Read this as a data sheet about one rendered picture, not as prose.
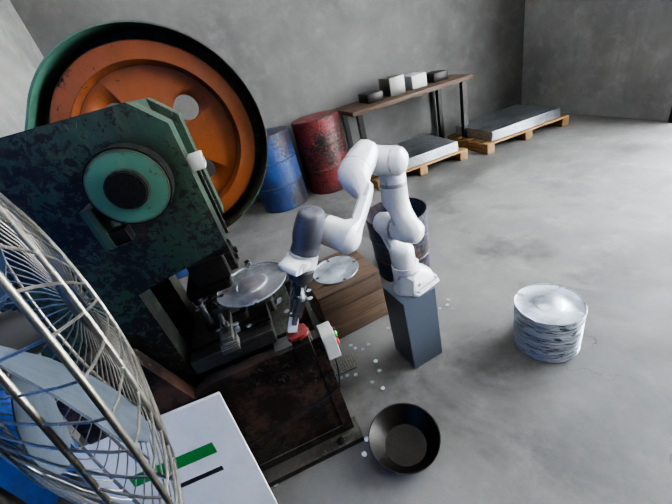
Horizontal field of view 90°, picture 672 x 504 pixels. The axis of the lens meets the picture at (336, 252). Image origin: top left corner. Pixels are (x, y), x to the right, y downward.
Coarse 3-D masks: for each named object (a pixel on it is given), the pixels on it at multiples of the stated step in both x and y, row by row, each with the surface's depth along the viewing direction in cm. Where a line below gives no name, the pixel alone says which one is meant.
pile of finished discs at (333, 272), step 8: (336, 256) 218; (344, 256) 217; (320, 264) 216; (328, 264) 213; (336, 264) 210; (344, 264) 209; (352, 264) 207; (320, 272) 208; (328, 272) 205; (336, 272) 203; (344, 272) 202; (352, 272) 200; (320, 280) 201; (328, 280) 199; (336, 280) 197; (344, 280) 195
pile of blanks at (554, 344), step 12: (516, 312) 162; (516, 324) 164; (528, 324) 156; (540, 324) 150; (576, 324) 146; (516, 336) 168; (528, 336) 158; (540, 336) 153; (552, 336) 150; (564, 336) 149; (576, 336) 150; (528, 348) 162; (540, 348) 157; (552, 348) 154; (564, 348) 154; (576, 348) 157; (540, 360) 161; (552, 360) 158; (564, 360) 157
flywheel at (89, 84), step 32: (96, 64) 116; (128, 64) 121; (160, 64) 123; (192, 64) 124; (64, 96) 117; (96, 96) 122; (128, 96) 125; (160, 96) 128; (192, 96) 132; (224, 96) 132; (192, 128) 136; (224, 128) 140; (224, 160) 145; (224, 192) 149
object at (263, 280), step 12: (252, 264) 146; (264, 264) 145; (276, 264) 142; (240, 276) 141; (252, 276) 138; (264, 276) 135; (276, 276) 134; (228, 288) 135; (240, 288) 132; (252, 288) 130; (264, 288) 129; (276, 288) 127; (228, 300) 128; (240, 300) 126; (252, 300) 124
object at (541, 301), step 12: (528, 288) 169; (540, 288) 167; (552, 288) 165; (564, 288) 163; (516, 300) 164; (528, 300) 162; (540, 300) 160; (552, 300) 158; (564, 300) 157; (576, 300) 155; (528, 312) 156; (540, 312) 154; (552, 312) 153; (564, 312) 151; (576, 312) 150; (552, 324) 147; (564, 324) 145
